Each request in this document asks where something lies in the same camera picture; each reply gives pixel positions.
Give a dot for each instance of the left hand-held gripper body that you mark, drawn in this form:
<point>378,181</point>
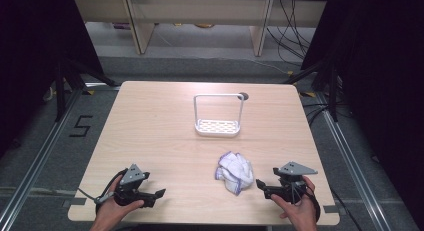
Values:
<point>131,177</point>

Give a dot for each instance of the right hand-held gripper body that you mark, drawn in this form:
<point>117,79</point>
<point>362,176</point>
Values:
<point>293,187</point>

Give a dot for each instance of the white cloth with purple edge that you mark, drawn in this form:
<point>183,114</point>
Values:
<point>236,172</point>

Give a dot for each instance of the person's right hand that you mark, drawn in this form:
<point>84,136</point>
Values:
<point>301,212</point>

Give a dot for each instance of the person's left hand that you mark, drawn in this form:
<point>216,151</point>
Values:
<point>110,207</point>

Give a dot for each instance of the grey tape strip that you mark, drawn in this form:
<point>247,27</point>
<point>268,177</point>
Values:
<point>75,201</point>

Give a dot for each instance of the dark round table grommet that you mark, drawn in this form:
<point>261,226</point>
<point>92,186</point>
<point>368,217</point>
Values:
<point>246,97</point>

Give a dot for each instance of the yellow floor tape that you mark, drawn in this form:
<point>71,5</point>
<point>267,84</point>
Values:
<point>308,94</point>

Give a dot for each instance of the black metal stand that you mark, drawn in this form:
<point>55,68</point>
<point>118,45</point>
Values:
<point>60,91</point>
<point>333,94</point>

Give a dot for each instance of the black curtain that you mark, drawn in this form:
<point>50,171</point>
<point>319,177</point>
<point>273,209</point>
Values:
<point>30,57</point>
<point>383,74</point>

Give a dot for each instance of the beige desk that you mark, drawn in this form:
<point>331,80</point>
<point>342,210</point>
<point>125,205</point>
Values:
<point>200,11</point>

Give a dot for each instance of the aluminium floor rail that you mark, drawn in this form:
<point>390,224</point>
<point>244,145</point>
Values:
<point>350,151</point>
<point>33,164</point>

